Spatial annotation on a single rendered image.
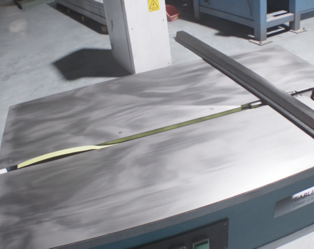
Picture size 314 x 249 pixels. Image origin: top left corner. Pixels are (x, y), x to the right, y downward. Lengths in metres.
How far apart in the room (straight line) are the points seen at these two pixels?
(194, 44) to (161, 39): 1.64
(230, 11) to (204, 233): 3.14
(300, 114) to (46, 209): 0.55
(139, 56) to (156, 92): 1.83
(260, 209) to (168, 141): 0.23
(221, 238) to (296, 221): 0.19
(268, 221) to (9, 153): 0.59
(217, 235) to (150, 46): 2.24
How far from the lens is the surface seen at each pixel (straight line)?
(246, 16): 3.44
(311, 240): 1.47
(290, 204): 0.69
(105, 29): 4.10
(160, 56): 2.81
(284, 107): 0.80
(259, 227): 0.69
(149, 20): 2.69
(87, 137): 0.77
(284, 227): 0.74
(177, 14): 4.22
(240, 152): 0.67
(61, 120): 0.86
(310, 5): 4.16
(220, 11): 3.72
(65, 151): 0.73
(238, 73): 0.93
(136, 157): 0.68
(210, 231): 0.62
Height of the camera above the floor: 1.15
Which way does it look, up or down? 32 degrees down
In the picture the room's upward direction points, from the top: 8 degrees counter-clockwise
